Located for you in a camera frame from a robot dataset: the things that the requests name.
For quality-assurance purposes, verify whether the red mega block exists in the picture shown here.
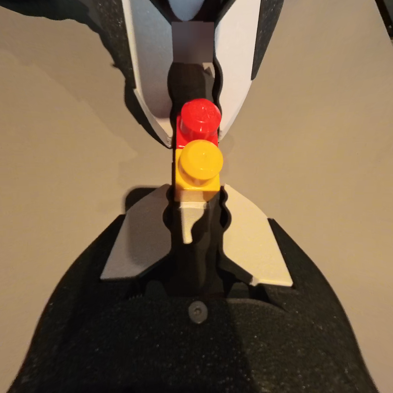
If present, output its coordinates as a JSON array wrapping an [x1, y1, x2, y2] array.
[[176, 98, 222, 150]]

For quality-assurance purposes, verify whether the yellow mega block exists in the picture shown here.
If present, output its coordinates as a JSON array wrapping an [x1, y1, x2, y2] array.
[[173, 139, 224, 203]]

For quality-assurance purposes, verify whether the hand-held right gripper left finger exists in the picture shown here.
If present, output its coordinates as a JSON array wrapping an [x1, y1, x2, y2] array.
[[99, 184, 176, 282]]

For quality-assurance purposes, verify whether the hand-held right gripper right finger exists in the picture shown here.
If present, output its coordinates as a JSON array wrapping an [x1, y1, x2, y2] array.
[[219, 184, 294, 287]]

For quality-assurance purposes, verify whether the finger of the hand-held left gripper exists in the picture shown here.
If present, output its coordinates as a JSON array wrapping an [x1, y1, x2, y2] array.
[[121, 0, 179, 148], [213, 0, 262, 142]]

